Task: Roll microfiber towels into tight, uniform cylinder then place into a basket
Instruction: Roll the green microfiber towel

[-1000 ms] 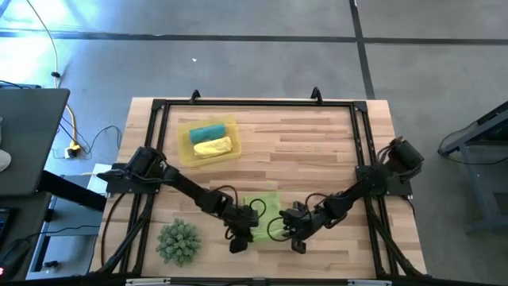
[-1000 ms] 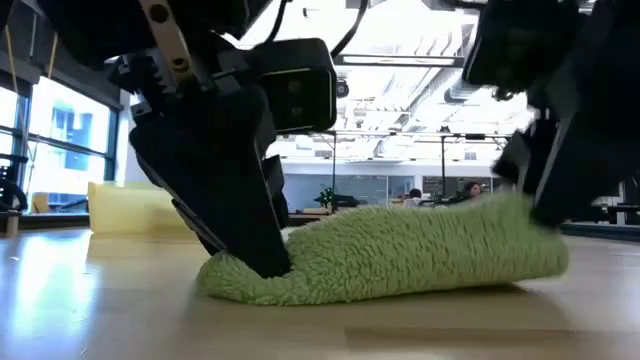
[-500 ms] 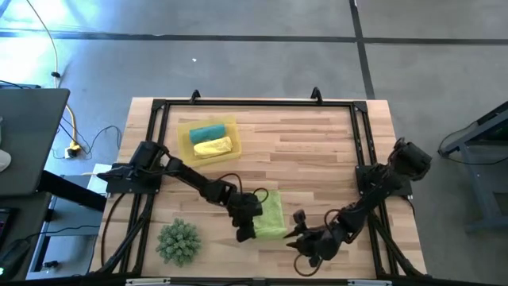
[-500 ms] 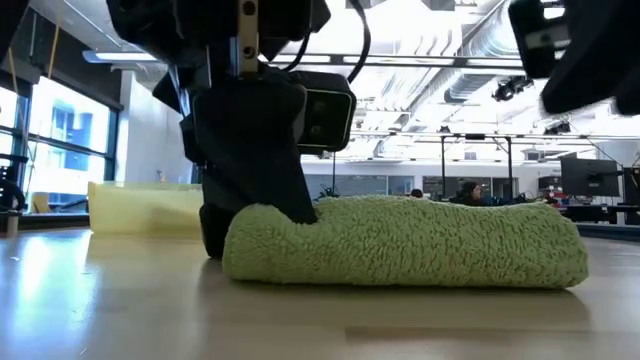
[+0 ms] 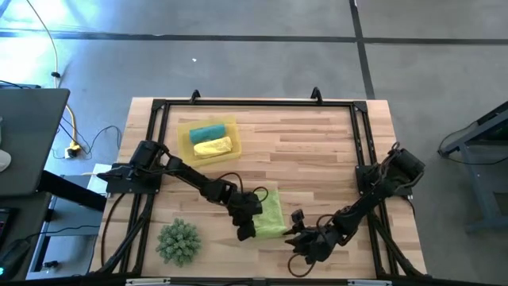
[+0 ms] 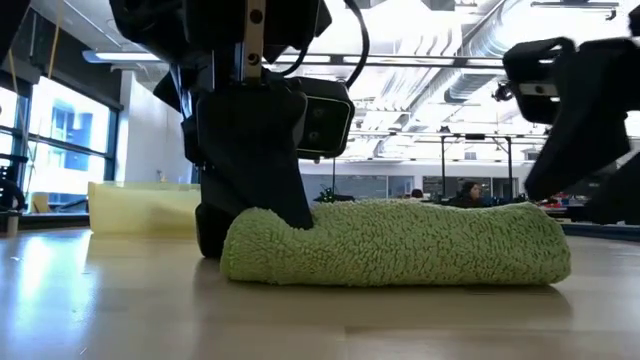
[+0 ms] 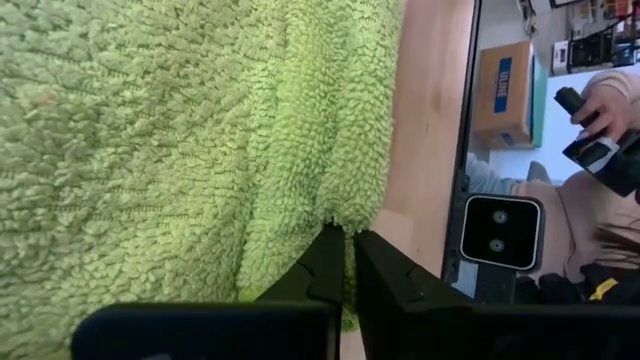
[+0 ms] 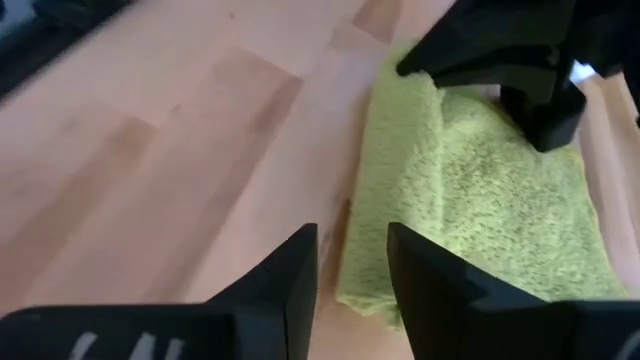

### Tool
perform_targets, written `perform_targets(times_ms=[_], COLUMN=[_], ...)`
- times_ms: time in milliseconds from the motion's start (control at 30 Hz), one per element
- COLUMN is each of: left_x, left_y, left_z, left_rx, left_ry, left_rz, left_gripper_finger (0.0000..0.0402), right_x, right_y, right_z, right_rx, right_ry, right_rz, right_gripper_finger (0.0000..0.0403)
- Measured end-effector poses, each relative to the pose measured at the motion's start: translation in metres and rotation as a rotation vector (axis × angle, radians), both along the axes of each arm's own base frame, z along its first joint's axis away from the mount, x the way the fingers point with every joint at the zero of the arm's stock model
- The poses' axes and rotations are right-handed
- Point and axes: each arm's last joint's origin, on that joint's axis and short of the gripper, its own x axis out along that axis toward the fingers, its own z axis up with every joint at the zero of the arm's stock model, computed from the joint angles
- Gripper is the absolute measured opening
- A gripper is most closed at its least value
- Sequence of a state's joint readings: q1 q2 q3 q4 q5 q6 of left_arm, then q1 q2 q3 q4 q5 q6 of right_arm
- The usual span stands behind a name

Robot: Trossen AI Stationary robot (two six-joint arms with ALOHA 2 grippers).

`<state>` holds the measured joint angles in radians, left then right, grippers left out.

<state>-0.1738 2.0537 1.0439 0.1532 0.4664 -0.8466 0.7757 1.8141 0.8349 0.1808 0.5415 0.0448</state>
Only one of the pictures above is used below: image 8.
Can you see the green microfiber towel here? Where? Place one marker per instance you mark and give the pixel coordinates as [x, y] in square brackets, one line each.
[475, 200]

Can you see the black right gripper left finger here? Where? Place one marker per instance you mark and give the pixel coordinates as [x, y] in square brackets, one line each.
[280, 300]

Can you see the black aluminium table frame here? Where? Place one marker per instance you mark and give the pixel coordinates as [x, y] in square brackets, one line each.
[45, 35]

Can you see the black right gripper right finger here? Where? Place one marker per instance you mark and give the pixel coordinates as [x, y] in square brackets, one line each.
[450, 310]

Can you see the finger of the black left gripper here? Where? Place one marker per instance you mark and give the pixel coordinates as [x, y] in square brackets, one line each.
[545, 115]
[490, 45]

